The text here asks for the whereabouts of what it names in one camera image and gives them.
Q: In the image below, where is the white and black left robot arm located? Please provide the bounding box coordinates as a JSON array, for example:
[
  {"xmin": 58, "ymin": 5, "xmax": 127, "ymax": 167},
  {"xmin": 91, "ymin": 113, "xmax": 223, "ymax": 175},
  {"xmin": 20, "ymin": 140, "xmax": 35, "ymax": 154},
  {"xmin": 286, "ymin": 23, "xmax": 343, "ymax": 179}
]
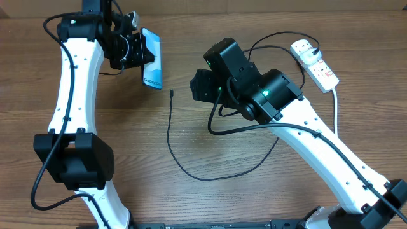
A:
[{"xmin": 33, "ymin": 0, "xmax": 162, "ymax": 228}]

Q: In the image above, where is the white charger plug adapter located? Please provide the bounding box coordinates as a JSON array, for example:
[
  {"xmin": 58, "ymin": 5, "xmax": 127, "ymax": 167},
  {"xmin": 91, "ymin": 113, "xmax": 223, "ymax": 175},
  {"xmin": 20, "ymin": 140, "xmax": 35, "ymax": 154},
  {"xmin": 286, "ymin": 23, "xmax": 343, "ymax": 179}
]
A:
[{"xmin": 300, "ymin": 48, "xmax": 322, "ymax": 66}]

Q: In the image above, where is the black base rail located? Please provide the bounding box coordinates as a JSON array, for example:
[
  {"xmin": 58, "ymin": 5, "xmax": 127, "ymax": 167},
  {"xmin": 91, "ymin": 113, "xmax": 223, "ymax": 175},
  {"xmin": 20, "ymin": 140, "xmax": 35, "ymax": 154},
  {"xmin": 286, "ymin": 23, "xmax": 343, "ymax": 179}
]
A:
[{"xmin": 129, "ymin": 219, "xmax": 301, "ymax": 229}]

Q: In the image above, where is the Samsung Galaxy smartphone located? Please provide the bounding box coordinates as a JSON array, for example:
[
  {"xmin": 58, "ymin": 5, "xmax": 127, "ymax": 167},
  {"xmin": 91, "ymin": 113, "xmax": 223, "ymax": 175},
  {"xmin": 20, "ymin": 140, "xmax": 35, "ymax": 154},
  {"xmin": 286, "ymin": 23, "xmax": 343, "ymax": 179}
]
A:
[{"xmin": 141, "ymin": 27, "xmax": 163, "ymax": 90}]

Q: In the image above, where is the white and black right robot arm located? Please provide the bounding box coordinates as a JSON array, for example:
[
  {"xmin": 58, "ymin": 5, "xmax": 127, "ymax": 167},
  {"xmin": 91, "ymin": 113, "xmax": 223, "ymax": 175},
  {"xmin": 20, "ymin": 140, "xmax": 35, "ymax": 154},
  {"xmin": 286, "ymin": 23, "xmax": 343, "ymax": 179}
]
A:
[{"xmin": 190, "ymin": 38, "xmax": 406, "ymax": 228}]

